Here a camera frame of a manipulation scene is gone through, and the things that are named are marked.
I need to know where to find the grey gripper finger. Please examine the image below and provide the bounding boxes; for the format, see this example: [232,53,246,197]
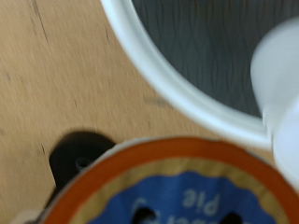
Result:
[49,130,117,195]

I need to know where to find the orange blue coffee pod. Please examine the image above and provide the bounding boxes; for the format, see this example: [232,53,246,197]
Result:
[40,136,299,224]

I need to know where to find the white two-tier turntable stand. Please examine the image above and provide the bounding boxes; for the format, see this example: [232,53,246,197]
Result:
[101,0,299,150]

